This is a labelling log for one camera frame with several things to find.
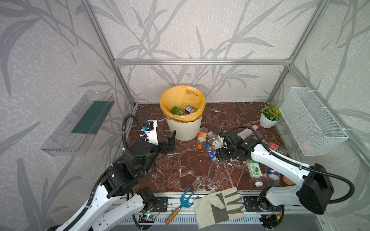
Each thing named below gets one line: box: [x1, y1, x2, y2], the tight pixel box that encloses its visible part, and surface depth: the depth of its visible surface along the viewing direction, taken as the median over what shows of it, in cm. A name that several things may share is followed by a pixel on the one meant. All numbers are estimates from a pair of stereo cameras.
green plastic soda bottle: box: [171, 105, 183, 116], surface depth 101 cm
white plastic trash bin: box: [165, 115, 203, 142], surface depth 89 cm
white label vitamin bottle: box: [207, 130, 223, 150], surface depth 100 cm
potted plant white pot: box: [258, 102, 282, 129], surface depth 99 cm
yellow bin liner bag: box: [159, 85, 206, 123], surface depth 91 cm
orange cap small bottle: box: [196, 126, 209, 150], surface depth 98 cm
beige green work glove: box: [193, 186, 244, 230], surface depth 74 cm
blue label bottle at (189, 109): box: [184, 105, 196, 115], surface depth 98 cm
